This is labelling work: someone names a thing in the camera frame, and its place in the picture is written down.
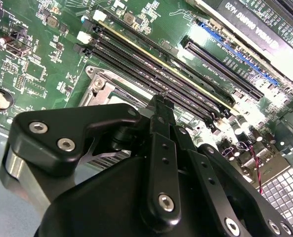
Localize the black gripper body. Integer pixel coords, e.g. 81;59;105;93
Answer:
35;158;226;237

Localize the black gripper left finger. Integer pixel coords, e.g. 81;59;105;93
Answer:
0;95;182;227

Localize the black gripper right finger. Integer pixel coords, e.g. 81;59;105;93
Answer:
165;98;293;237

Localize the metal socket cover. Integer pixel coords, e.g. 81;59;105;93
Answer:
101;76;159;108

